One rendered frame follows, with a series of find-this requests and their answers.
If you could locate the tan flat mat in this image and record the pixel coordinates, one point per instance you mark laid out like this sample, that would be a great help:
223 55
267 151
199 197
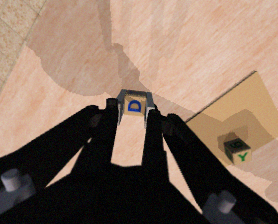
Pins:
246 111

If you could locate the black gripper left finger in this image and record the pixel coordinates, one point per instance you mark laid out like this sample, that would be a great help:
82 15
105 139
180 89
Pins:
32 167

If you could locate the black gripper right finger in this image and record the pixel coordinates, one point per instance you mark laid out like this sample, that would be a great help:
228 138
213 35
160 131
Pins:
222 198

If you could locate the wooden letter block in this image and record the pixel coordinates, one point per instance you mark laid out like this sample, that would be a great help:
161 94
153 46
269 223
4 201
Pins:
135 103
237 151

